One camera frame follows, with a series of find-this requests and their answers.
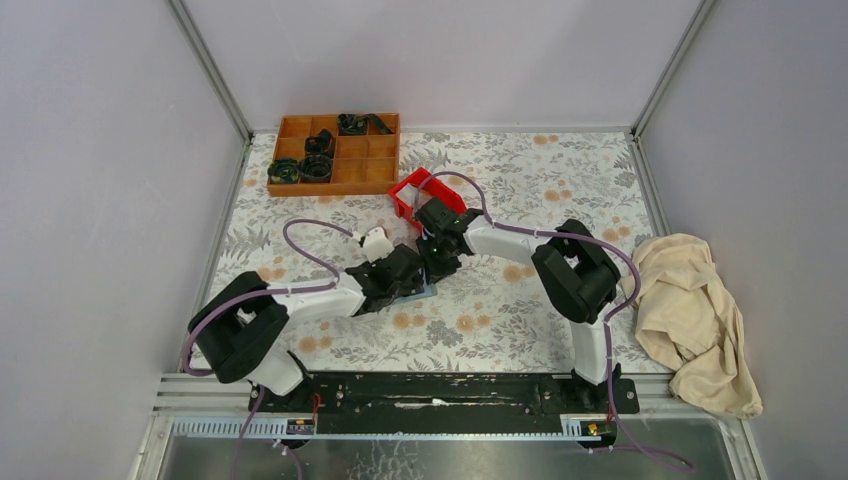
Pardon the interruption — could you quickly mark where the black strap coil middle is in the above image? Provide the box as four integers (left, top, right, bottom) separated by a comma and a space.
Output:
303, 129, 337, 158

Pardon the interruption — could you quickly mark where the beige crumpled cloth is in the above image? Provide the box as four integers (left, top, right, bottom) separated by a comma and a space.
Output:
622, 233, 764, 419

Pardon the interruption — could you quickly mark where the aluminium frame post right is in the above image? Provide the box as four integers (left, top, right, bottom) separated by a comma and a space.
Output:
631, 0, 718, 141

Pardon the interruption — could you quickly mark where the black yellow strap coil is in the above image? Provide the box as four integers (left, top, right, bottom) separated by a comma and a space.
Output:
267, 157, 303, 186

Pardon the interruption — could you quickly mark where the green card holder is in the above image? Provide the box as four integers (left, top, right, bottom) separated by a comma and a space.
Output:
395, 284, 438, 304

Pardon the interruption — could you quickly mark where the stack of credit cards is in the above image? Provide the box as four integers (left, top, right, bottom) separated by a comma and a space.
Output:
397, 184, 423, 210

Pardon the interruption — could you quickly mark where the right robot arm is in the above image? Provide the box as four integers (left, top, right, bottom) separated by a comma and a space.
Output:
414, 198, 621, 412

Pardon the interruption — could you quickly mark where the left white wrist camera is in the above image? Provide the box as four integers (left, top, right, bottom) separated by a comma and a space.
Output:
353, 226, 394, 263

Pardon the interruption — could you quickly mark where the red plastic bin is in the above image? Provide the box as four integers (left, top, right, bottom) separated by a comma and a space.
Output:
388, 168, 467, 232

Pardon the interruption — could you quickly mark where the black strap coil top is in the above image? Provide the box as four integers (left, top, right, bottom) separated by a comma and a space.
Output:
337, 113, 395, 137

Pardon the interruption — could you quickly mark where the black ring coil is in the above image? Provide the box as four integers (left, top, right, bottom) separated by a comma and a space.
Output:
299, 155, 334, 185

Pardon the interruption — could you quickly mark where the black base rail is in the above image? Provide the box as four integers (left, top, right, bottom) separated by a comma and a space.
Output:
249, 372, 640, 435

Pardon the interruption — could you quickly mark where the orange compartment tray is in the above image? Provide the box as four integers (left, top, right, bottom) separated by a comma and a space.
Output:
265, 112, 401, 197

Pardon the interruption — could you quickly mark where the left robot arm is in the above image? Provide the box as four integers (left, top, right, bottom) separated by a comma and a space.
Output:
187, 245, 424, 411

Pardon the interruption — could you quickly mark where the aluminium frame post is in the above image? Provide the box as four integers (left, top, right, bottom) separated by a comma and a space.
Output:
164, 0, 253, 143
631, 0, 718, 141

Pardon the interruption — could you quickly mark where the aluminium frame post left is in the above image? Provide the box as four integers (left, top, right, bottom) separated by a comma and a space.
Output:
164, 0, 253, 143

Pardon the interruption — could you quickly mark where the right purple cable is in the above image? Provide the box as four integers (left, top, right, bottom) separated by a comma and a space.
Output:
411, 170, 698, 475

